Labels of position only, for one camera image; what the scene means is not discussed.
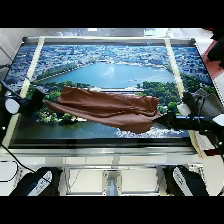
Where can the silver frame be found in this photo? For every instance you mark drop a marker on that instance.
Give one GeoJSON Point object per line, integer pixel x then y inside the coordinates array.
{"type": "Point", "coordinates": [113, 160]}

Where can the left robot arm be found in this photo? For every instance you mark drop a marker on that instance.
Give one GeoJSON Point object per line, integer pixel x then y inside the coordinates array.
{"type": "Point", "coordinates": [13, 106]}

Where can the brown T-shirt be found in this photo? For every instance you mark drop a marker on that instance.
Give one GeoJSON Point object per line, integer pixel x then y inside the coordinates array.
{"type": "Point", "coordinates": [110, 108]}

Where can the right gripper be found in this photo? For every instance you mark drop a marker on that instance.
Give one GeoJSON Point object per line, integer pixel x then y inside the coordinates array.
{"type": "Point", "coordinates": [165, 121]}

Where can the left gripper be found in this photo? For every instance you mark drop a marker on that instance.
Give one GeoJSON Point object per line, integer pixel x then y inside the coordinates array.
{"type": "Point", "coordinates": [37, 99]}

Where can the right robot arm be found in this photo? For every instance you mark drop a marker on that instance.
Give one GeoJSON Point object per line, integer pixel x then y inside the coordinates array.
{"type": "Point", "coordinates": [200, 123]}

